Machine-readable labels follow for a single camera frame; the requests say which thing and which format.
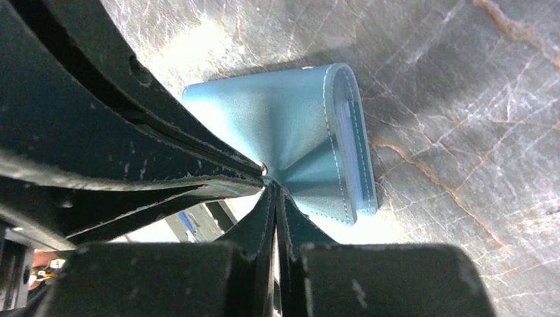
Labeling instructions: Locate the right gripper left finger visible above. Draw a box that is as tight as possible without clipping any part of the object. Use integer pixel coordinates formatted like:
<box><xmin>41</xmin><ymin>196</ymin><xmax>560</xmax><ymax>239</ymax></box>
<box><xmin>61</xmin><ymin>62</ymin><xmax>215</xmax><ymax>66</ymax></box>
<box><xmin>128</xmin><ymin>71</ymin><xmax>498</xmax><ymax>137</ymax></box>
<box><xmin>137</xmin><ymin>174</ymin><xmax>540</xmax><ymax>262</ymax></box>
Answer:
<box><xmin>31</xmin><ymin>186</ymin><xmax>277</xmax><ymax>316</ymax></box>

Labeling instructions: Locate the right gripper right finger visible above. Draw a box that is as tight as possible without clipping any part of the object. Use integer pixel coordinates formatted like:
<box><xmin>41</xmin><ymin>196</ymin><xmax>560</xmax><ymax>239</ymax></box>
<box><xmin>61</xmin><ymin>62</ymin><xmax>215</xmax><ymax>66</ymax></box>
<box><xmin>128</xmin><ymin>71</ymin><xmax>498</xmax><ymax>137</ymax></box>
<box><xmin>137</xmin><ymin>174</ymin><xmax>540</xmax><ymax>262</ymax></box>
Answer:
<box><xmin>277</xmin><ymin>188</ymin><xmax>495</xmax><ymax>316</ymax></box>

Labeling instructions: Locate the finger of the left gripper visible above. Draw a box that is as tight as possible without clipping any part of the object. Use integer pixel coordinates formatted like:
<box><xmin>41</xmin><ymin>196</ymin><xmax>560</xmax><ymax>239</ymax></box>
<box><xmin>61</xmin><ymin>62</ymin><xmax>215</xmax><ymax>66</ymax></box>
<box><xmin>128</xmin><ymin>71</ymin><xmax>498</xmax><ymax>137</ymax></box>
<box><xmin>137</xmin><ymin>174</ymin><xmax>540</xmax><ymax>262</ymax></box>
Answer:
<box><xmin>1</xmin><ymin>1</ymin><xmax>262</xmax><ymax>191</ymax></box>
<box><xmin>1</xmin><ymin>174</ymin><xmax>263</xmax><ymax>252</ymax></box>

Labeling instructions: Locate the blue card holder wallet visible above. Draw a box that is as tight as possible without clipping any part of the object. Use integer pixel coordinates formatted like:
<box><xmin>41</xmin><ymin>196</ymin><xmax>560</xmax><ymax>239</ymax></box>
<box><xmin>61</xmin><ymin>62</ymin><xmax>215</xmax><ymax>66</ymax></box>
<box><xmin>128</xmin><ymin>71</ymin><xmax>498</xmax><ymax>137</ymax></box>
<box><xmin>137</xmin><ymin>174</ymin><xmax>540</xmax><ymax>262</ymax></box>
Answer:
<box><xmin>181</xmin><ymin>63</ymin><xmax>378</xmax><ymax>226</ymax></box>

